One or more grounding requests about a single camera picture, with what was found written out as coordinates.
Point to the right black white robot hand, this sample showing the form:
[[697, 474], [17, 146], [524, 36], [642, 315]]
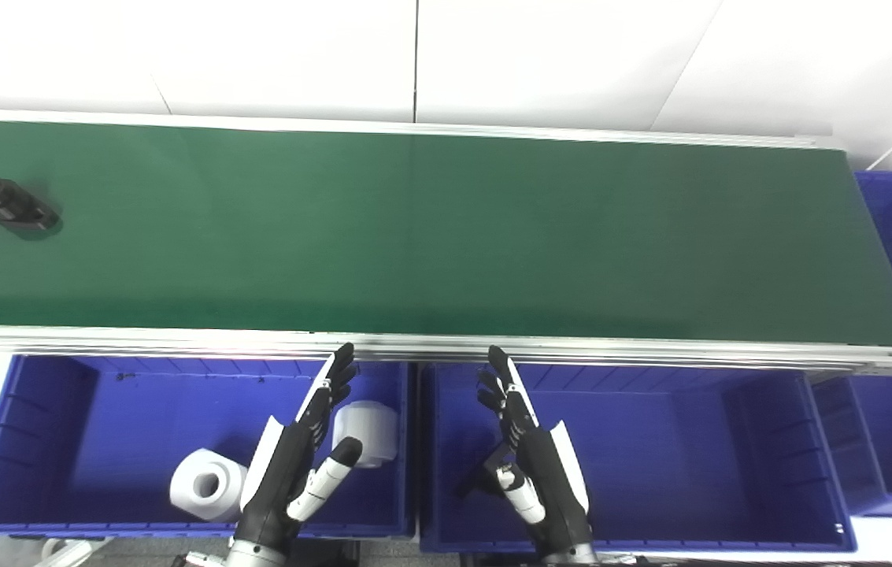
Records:
[[552, 480]]

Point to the white capped cylinder part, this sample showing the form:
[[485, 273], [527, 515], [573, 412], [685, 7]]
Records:
[[371, 429]]

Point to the green conveyor belt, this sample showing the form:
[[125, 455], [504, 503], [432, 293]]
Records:
[[430, 236], [571, 351]]

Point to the black flange part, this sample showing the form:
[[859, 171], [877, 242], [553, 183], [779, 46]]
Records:
[[16, 206]]

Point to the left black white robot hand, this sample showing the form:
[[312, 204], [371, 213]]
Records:
[[280, 480]]

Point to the blue bin with black part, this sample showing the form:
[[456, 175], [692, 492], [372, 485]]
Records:
[[666, 457]]

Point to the blue bin with white parts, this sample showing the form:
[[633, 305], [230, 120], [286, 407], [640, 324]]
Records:
[[123, 441]]

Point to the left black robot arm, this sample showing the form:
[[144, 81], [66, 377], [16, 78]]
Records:
[[253, 555]]

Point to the white hollow cylinder part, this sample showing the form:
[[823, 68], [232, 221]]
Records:
[[190, 492]]

